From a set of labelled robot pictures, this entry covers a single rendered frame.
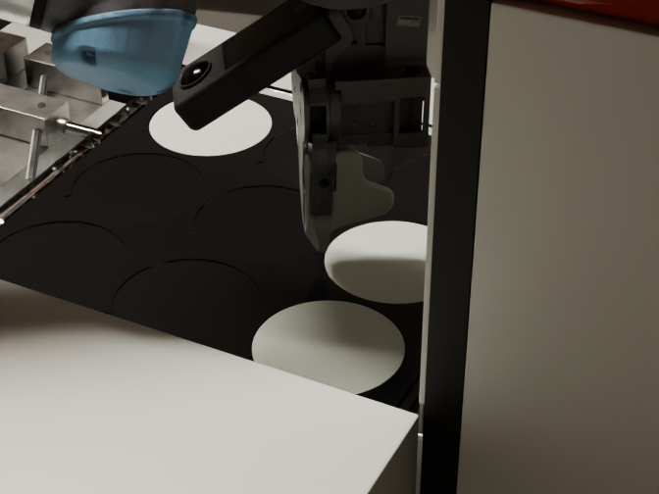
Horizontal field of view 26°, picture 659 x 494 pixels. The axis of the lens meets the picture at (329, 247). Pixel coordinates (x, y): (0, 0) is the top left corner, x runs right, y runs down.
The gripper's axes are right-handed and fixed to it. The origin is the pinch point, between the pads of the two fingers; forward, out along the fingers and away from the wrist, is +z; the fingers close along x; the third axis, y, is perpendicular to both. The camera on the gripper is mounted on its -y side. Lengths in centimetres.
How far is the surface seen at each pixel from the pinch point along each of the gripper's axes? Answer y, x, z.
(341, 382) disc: 0.3, -12.8, 2.7
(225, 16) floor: 9, 225, 93
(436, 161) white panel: 2.9, -24.2, -20.6
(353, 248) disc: 3.3, 1.7, 2.7
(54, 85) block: -18.6, 31.5, 4.2
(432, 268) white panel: 3.0, -24.2, -14.3
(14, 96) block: -21.6, 26.3, 2.2
